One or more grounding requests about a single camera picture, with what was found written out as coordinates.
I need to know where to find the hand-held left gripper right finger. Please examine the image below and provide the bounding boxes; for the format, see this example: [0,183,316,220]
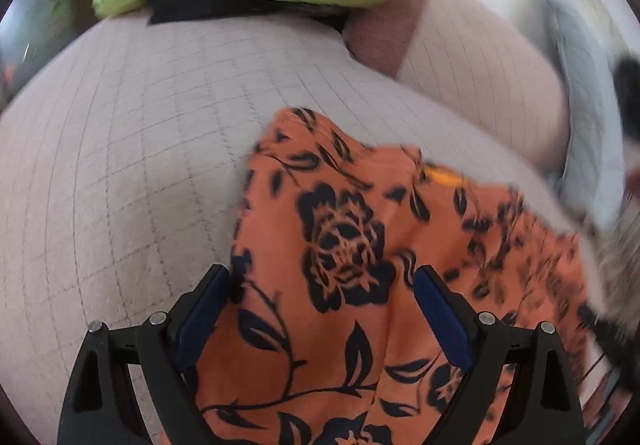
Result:
[413,265,586,445]

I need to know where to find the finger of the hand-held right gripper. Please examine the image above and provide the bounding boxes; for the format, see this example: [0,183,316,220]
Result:
[577,302,633,366]

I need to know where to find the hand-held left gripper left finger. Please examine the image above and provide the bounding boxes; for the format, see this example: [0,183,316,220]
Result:
[56,264,232,445]

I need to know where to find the orange black floral blouse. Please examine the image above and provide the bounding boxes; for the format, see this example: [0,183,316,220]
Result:
[159,107,621,445]

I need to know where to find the light blue pillow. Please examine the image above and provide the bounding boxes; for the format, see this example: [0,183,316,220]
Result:
[542,0,631,233]

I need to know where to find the dark furry cloth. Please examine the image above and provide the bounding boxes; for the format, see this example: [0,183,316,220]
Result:
[612,57,640,100]

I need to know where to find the pink quilted bolster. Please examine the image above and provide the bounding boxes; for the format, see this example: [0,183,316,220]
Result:
[345,0,573,173]

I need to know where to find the black folded cloth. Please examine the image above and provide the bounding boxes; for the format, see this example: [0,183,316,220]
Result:
[147,0,351,33]

